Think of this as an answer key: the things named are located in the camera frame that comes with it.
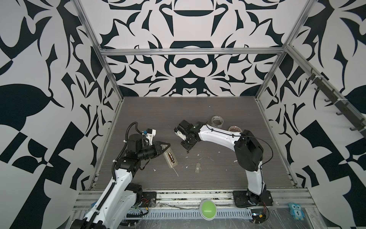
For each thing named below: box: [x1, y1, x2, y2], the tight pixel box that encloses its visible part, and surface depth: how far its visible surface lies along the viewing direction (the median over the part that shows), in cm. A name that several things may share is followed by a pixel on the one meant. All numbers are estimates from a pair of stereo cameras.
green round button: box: [199, 198, 217, 221], surface depth 71 cm
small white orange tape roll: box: [228, 125, 243, 133], surface depth 102 cm
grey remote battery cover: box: [194, 162, 201, 174], surface depth 87 cm
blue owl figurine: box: [287, 202, 305, 221], surface depth 71 cm
